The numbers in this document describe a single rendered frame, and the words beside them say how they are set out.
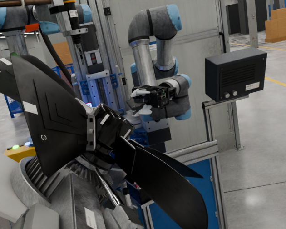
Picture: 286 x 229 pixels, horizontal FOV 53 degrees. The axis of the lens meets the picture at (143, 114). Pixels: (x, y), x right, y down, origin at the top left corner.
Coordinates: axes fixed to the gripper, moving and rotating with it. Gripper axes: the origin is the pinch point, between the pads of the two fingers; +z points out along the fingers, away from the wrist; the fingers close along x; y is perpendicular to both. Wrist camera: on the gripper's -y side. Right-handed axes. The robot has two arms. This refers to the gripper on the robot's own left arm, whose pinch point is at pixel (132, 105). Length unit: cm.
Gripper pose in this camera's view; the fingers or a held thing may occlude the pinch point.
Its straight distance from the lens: 104.8
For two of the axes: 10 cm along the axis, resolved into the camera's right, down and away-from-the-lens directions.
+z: -5.9, 3.3, -7.3
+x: 1.1, 9.4, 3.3
